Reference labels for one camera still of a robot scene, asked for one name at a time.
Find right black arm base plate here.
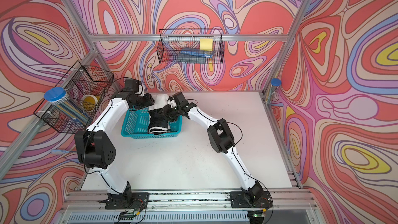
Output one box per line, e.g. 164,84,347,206
227,191,273,209

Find green circuit board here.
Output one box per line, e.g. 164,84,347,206
118,211,141,222
248,211,266,218

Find green circuit board right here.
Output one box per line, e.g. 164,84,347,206
248,211,266,218

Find yellow tape roll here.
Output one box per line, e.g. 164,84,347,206
81,94,98,113

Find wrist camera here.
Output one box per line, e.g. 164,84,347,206
123,78,144,95
172,92,189,108

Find teal plastic basket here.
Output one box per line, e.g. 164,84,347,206
121,108,182,139

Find aluminium front rail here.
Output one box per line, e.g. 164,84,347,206
53,189,325,224

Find black wire basket on left rail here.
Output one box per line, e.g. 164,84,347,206
34,61,114,133

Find green circuit board left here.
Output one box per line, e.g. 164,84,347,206
118,211,141,222

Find blue cable connector on wall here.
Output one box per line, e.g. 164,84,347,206
51,149,69,155

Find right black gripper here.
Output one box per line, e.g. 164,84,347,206
157,104,181,122

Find black white checkered pillowcase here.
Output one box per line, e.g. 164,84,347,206
147,94,171,135

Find black wire basket on back wall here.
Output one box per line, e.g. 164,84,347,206
157,28,224,64

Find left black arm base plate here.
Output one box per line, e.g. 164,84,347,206
104,192,150,210

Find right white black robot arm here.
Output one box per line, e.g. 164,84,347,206
161,103,264,206

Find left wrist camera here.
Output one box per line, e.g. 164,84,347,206
123,78,144,95

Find small blue capped tube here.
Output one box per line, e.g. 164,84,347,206
265,78,282,104

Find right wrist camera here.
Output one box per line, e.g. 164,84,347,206
172,92,189,108

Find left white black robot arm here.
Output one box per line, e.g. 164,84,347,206
74,92,154,207

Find clear jar with blue lid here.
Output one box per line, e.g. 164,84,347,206
44,87,89,126

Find blue pen in wire basket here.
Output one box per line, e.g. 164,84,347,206
180,50,213,59

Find yellow sticky note pad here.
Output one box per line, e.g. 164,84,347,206
200,38,213,51

